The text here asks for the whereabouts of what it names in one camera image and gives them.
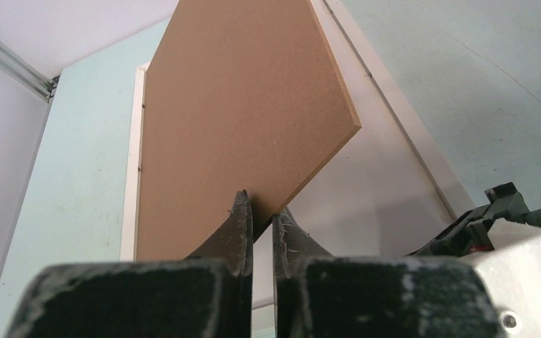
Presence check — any left corner aluminium profile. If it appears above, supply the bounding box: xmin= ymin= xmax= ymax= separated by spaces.
xmin=0 ymin=41 xmax=60 ymax=103

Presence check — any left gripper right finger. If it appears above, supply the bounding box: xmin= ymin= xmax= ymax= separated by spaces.
xmin=272 ymin=210 xmax=504 ymax=337

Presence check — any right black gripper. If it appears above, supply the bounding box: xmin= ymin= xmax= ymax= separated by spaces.
xmin=410 ymin=182 xmax=541 ymax=257

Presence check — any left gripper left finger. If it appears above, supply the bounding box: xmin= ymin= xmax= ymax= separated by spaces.
xmin=6 ymin=191 xmax=254 ymax=337

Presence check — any white picture frame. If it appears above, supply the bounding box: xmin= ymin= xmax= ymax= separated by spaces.
xmin=119 ymin=0 xmax=477 ymax=262

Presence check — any brown backing board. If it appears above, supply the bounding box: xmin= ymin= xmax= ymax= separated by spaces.
xmin=135 ymin=1 xmax=361 ymax=261

